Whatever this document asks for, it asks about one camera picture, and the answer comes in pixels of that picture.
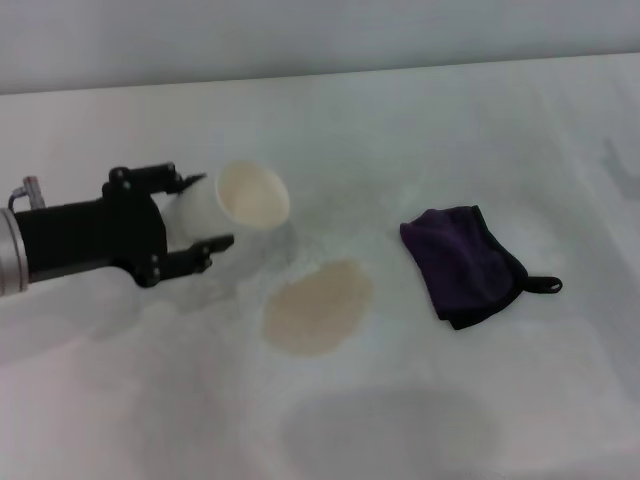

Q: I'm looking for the brown water stain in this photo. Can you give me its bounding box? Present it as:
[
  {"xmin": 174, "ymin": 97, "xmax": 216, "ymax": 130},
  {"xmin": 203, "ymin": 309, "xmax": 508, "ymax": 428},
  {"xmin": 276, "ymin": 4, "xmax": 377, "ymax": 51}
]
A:
[{"xmin": 262, "ymin": 257, "xmax": 376, "ymax": 359}]

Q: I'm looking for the white paper cup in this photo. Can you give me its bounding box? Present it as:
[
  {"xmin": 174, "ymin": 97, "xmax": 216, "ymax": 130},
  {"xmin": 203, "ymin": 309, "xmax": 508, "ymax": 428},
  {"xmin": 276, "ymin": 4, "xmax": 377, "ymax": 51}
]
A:
[{"xmin": 166, "ymin": 159, "xmax": 292, "ymax": 242}]

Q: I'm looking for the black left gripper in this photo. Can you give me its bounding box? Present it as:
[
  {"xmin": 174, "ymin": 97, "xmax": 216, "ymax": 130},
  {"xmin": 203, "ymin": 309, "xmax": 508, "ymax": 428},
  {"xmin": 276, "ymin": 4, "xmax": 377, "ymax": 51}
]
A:
[{"xmin": 14, "ymin": 160, "xmax": 236, "ymax": 290}]

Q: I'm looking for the left arm connector cable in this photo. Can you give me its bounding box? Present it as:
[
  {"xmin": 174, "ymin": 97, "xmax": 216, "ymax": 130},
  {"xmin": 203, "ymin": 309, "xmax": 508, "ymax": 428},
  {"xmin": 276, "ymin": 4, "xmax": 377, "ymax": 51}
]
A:
[{"xmin": 6, "ymin": 175, "xmax": 49, "ymax": 211}]

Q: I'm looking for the purple rag with black trim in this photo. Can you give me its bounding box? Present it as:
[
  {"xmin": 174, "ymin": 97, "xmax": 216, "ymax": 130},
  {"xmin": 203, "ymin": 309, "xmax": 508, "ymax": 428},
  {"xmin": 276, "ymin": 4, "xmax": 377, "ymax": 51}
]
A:
[{"xmin": 398, "ymin": 204, "xmax": 564, "ymax": 332}]

